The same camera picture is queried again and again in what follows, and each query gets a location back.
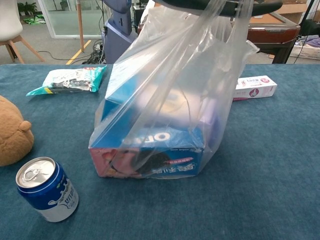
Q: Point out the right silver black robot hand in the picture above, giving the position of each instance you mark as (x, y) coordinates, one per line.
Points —
(262, 6)

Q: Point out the translucent white plastic bag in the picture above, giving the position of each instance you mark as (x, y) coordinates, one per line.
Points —
(175, 62)

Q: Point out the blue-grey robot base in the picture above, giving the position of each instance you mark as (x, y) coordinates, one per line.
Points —
(117, 37)

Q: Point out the brown mahjong table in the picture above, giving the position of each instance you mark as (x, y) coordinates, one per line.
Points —
(275, 32)

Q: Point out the cardboard box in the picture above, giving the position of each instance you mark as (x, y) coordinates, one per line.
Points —
(292, 8)

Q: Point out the black tripod stand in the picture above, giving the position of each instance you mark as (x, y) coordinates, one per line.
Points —
(308, 15)

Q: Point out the purple cloth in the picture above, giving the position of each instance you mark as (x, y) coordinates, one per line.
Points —
(313, 41)

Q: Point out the white plastic basket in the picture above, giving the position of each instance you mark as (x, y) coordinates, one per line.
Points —
(306, 52)

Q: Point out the white toothpaste box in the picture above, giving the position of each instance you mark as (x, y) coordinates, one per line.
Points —
(257, 87)

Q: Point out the plain blue box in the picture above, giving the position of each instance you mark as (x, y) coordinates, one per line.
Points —
(120, 95)

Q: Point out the blue felt table cover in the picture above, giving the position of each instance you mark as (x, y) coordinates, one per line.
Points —
(250, 175)

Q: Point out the white power strip with plugs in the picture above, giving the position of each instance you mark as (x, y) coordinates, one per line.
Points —
(96, 48)

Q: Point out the blue Oreo cookie box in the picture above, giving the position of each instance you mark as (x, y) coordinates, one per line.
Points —
(175, 160)

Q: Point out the wooden pole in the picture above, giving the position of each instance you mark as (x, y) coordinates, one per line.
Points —
(80, 27)

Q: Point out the teal snack packet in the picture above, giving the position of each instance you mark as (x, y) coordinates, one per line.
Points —
(72, 80)

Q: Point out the green potted plants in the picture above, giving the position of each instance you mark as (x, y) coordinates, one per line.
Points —
(27, 7)

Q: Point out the white chair with wooden legs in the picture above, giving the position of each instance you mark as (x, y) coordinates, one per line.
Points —
(10, 25)

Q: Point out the brown plush toy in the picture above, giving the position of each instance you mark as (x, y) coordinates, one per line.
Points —
(12, 135)

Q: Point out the blue white drink can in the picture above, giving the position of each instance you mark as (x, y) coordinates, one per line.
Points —
(50, 195)

